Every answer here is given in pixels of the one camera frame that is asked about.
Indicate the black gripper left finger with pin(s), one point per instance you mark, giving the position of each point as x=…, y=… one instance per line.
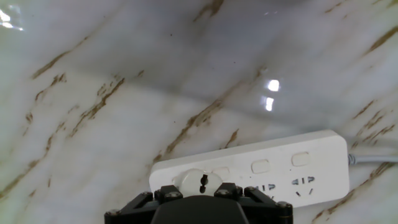
x=136, y=208

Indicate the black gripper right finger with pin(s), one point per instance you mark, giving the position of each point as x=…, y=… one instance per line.
x=264, y=208

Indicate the white plug adapter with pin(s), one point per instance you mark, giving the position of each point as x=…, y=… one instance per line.
x=191, y=182

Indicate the white four-socket power strip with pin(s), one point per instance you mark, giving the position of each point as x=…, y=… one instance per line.
x=326, y=168

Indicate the glossy marble pattern mat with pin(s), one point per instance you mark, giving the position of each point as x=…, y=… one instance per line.
x=124, y=93

